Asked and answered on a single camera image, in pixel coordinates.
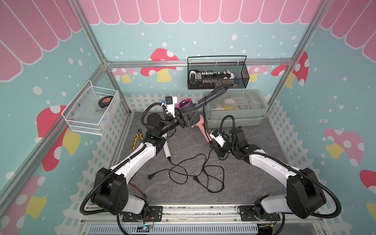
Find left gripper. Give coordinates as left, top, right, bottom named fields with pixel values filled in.
left=158, top=105, right=198, bottom=136

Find black magenta hair dryer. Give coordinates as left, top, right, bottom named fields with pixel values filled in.
left=176, top=85, right=233, bottom=120

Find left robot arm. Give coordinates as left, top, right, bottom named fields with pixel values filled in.
left=79, top=99, right=201, bottom=215

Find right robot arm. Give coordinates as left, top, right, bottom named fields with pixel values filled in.
left=210, top=125, right=342, bottom=220

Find green clear-lid storage box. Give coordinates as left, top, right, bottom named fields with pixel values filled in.
left=205, top=90, right=268, bottom=129

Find black red tape measure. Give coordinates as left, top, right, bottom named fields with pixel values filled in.
left=98, top=96, right=114, bottom=108

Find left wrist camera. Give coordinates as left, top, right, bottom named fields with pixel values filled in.
left=163, top=96, right=178, bottom=118

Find pink hair dryer black cord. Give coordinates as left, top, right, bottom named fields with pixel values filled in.
left=192, top=140, right=227, bottom=193

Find yellow handled pliers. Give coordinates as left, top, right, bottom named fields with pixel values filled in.
left=132, top=128, right=144, bottom=150

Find black wire mesh basket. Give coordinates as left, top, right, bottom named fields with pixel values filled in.
left=187, top=55, right=250, bottom=90

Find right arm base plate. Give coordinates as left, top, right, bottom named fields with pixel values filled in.
left=237, top=205, right=281, bottom=222

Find white wire mesh basket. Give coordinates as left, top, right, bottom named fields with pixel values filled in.
left=61, top=81, right=120, bottom=136

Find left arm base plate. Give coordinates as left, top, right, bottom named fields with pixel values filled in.
left=121, top=206, right=163, bottom=223

